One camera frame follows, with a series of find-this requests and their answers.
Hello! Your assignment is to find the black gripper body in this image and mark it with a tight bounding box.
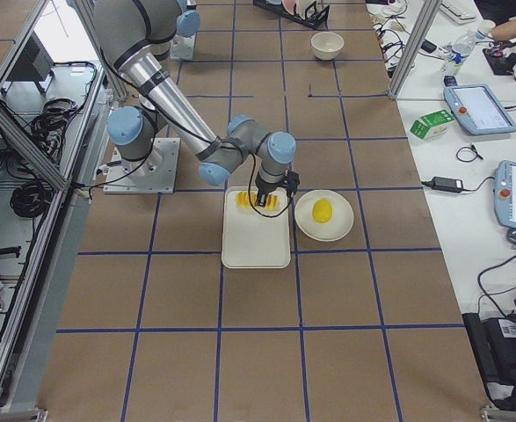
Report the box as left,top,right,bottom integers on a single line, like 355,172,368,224
254,177,282,207

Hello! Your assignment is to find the yellow croissant bread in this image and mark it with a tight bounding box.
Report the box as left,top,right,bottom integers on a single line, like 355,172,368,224
235,191,280,214

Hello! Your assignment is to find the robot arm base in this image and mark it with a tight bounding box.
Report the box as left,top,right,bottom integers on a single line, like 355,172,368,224
170,0,201,61

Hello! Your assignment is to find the person forearm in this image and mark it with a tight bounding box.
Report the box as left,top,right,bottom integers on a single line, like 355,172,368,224
490,9,516,41

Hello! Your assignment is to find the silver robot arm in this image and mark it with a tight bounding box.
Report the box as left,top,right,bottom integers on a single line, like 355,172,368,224
93,0,299,207

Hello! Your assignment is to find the white round plate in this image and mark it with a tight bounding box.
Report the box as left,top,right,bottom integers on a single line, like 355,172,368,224
294,190,354,242

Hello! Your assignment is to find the white rectangular tray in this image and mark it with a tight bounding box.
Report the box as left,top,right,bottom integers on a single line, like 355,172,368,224
222,186,290,269

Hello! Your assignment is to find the yellow lemon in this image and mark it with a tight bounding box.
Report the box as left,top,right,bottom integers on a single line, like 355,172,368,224
311,198,333,223

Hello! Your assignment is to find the white ceramic bowl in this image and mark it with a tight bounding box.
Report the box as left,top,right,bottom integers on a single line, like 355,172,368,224
310,32,345,61

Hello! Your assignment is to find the green white carton box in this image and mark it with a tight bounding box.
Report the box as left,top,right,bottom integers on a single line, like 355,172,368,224
410,109,454,140

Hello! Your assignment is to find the black power adapter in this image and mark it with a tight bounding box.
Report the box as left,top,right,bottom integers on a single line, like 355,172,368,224
421,176,464,193

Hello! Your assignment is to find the blue teach pendant upper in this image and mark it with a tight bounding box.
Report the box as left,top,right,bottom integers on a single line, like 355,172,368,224
443,84,516,135

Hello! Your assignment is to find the clear water bottle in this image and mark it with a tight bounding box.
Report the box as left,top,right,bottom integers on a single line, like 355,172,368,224
441,30,476,76

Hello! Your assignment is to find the white keyboard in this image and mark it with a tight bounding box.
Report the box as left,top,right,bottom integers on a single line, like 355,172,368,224
440,0,476,25

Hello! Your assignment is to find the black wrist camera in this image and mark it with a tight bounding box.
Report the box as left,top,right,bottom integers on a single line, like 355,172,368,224
282,170,300,197

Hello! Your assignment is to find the small black cable loop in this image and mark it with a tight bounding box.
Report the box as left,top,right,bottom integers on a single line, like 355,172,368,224
455,144,483,163

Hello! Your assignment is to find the black cable bundle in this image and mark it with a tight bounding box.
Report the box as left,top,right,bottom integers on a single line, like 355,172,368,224
10,178,52,220

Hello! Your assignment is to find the aluminium frame post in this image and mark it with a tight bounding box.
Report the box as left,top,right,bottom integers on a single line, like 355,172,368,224
388,0,441,99

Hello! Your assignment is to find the aluminium frame rail left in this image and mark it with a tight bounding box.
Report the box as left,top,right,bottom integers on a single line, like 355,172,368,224
0,101,69,191

